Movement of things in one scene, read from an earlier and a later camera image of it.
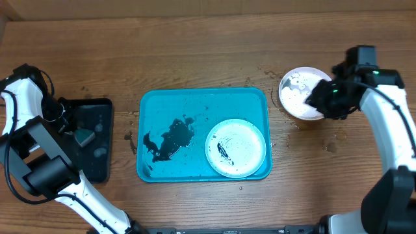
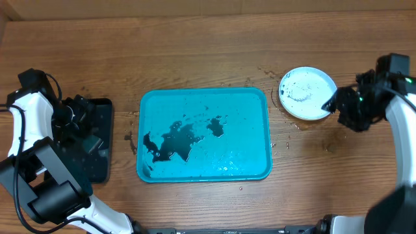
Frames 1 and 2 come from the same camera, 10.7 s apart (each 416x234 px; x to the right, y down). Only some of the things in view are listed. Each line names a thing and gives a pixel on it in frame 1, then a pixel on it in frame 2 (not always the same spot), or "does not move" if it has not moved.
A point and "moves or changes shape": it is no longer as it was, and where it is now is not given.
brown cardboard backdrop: (29, 10) does not move
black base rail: (228, 229) does not move
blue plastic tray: (173, 126) does not move
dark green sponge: (84, 136) moves or changes shape
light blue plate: (235, 148) -> (304, 90)
